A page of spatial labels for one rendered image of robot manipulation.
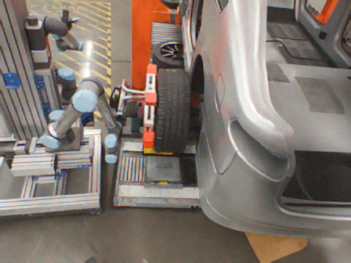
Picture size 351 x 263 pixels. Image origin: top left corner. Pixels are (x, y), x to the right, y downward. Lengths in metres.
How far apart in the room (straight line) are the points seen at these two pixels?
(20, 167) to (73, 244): 0.81
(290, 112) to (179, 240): 1.39
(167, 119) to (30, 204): 1.32
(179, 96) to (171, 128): 0.23
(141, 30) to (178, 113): 0.80
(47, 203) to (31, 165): 0.51
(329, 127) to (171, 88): 1.25
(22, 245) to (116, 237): 0.73
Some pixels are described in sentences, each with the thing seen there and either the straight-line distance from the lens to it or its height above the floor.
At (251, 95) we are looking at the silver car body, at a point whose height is 1.65.
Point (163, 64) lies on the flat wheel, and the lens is 3.55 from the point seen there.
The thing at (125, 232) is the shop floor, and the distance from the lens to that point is 2.55.
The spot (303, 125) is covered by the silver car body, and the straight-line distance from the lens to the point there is 2.33.
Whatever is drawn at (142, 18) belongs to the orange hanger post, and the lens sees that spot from 2.33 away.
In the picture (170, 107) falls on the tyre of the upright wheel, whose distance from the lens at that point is 1.91.
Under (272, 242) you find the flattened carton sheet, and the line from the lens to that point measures 2.76.
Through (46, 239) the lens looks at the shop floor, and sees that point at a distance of 2.63.
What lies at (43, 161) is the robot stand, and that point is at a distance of 2.11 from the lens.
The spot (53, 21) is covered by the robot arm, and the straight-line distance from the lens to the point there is 2.14.
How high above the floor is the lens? 2.31
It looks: 45 degrees down
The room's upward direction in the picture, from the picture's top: 9 degrees clockwise
